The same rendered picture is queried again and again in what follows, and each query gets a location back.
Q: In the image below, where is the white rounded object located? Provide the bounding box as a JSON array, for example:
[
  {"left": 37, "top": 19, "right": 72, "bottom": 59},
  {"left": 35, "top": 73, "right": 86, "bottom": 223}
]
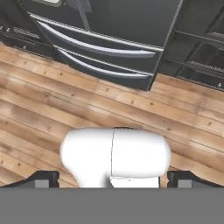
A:
[{"left": 59, "top": 126, "right": 172, "bottom": 189}]

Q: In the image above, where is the black fridge with silver handles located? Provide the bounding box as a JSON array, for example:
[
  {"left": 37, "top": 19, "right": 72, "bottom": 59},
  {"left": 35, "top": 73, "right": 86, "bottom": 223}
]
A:
[{"left": 17, "top": 0, "right": 185, "bottom": 92}]

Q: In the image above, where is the dark cupboard run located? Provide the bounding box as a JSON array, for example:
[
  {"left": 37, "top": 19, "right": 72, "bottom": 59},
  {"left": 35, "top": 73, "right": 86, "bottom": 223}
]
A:
[
  {"left": 157, "top": 0, "right": 224, "bottom": 93},
  {"left": 0, "top": 0, "right": 66, "bottom": 64}
]

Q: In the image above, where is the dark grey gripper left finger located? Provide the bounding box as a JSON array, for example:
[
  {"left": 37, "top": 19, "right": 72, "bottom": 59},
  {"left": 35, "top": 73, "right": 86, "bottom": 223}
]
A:
[{"left": 0, "top": 170, "right": 60, "bottom": 189}]

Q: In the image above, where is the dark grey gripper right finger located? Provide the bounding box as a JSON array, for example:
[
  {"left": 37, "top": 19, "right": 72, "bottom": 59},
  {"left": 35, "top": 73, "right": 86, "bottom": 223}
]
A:
[{"left": 167, "top": 170, "right": 224, "bottom": 189}]

